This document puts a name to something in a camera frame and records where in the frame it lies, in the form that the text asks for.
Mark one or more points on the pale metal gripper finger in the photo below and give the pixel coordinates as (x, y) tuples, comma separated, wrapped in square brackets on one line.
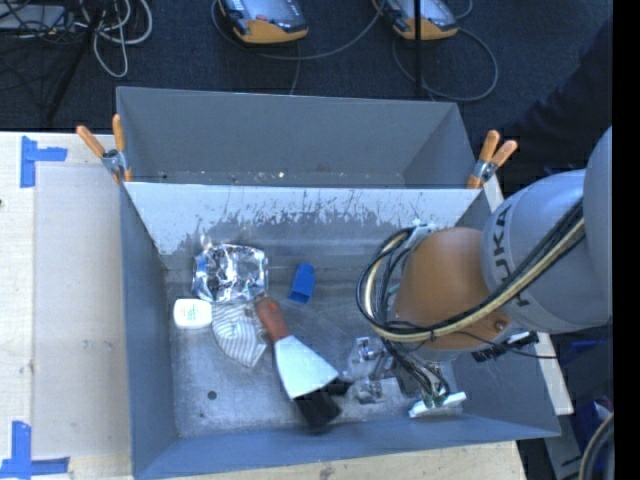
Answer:
[(366, 352), (371, 391)]

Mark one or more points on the blue block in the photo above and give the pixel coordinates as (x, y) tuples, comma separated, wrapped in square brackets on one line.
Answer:
[(301, 283)]

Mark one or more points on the striped white cloth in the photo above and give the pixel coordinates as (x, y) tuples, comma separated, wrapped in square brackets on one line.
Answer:
[(238, 337)]

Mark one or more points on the clear crumpled plastic container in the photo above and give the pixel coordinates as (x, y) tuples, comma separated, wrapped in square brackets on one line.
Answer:
[(231, 273)]

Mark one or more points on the small white box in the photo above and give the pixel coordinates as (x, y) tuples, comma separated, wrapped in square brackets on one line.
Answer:
[(192, 313)]

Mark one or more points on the grey metal bin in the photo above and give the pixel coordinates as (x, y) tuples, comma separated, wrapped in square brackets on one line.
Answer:
[(280, 138)]

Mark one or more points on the pale wood board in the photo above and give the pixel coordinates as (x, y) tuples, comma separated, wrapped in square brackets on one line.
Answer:
[(75, 293)]

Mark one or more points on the black cylinder on white bracket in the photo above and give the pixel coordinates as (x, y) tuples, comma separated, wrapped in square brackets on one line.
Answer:
[(506, 346)]

